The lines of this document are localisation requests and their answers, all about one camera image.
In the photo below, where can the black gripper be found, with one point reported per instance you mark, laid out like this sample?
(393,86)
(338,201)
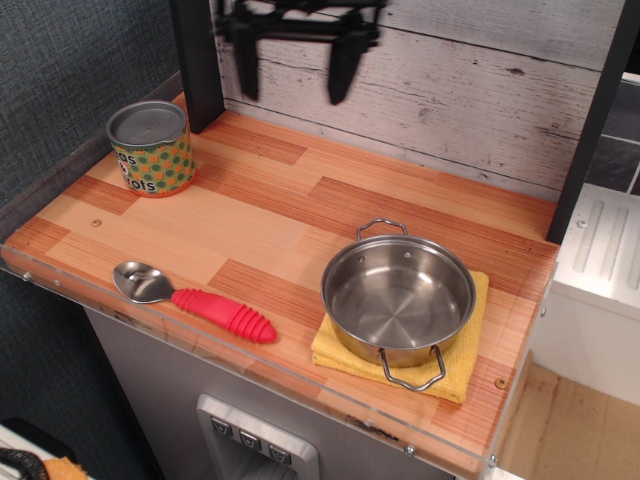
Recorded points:
(351,27)

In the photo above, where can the peas and carrots can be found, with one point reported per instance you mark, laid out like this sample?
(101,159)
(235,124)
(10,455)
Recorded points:
(152,145)

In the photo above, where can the stainless steel pot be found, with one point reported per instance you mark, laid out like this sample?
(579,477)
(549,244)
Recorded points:
(398,301)

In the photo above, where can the clear acrylic table edge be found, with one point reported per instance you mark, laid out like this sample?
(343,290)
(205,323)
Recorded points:
(458,438)

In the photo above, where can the yellow folded cloth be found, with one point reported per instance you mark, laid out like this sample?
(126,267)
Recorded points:
(459,359)

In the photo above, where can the grey ice dispenser panel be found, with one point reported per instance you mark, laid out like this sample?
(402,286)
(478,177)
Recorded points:
(243,446)

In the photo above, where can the white toy sink unit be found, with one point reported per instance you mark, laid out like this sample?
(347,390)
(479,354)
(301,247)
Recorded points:
(587,328)

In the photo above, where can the orange cloth piece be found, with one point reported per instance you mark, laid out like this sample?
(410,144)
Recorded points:
(64,469)

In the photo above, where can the dark left shelf post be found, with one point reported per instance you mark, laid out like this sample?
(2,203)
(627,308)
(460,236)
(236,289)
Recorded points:
(198,60)

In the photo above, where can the dark shelf post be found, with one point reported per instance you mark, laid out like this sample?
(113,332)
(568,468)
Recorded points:
(198,60)
(614,67)

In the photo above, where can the red handled metal spoon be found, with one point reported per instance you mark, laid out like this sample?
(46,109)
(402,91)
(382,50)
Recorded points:
(144,284)

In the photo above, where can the dark right shelf post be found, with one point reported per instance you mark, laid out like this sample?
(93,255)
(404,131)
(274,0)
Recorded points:
(614,67)

